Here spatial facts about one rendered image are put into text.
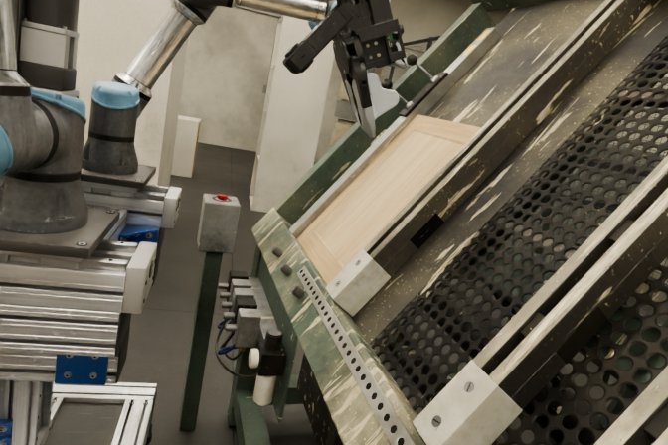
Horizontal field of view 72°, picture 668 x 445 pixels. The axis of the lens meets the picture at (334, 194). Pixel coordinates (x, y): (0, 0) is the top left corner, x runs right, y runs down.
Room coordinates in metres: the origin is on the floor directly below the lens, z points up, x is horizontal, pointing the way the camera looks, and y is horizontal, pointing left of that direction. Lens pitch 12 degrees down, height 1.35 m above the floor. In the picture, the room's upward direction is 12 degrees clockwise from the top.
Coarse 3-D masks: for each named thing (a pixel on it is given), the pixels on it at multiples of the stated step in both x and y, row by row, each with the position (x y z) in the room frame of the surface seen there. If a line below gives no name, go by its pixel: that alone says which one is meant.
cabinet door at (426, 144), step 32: (416, 128) 1.47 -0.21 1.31; (448, 128) 1.32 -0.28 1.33; (384, 160) 1.44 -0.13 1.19; (416, 160) 1.31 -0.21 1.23; (448, 160) 1.20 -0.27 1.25; (352, 192) 1.42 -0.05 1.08; (384, 192) 1.29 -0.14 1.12; (416, 192) 1.18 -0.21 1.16; (320, 224) 1.39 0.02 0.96; (352, 224) 1.26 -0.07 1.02; (384, 224) 1.16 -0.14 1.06; (320, 256) 1.23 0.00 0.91; (352, 256) 1.13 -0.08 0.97
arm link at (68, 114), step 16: (32, 96) 0.72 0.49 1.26; (48, 96) 0.73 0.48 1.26; (64, 96) 0.75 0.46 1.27; (48, 112) 0.71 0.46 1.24; (64, 112) 0.75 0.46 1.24; (80, 112) 0.77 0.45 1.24; (64, 128) 0.74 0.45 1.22; (80, 128) 0.78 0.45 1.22; (64, 144) 0.74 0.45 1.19; (80, 144) 0.78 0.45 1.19; (48, 160) 0.72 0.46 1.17; (64, 160) 0.75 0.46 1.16; (80, 160) 0.79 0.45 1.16
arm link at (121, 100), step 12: (96, 84) 1.22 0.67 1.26; (108, 84) 1.25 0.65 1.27; (120, 84) 1.29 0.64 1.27; (96, 96) 1.20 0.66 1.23; (108, 96) 1.20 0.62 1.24; (120, 96) 1.21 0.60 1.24; (132, 96) 1.24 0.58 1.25; (96, 108) 1.20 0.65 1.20; (108, 108) 1.20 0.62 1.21; (120, 108) 1.21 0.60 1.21; (132, 108) 1.24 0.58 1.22; (96, 120) 1.20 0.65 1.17; (108, 120) 1.20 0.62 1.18; (120, 120) 1.21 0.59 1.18; (132, 120) 1.25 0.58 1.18; (96, 132) 1.20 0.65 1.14; (108, 132) 1.20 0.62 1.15; (120, 132) 1.22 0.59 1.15; (132, 132) 1.25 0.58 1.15
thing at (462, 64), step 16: (496, 32) 1.61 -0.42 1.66; (480, 48) 1.60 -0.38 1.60; (464, 64) 1.58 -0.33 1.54; (448, 80) 1.57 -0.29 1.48; (432, 96) 1.55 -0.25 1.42; (416, 112) 1.54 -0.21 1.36; (400, 128) 1.52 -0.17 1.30; (384, 144) 1.51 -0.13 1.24; (368, 160) 1.49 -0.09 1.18; (352, 176) 1.48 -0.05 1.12; (336, 192) 1.46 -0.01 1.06; (320, 208) 1.45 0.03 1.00; (304, 224) 1.43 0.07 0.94
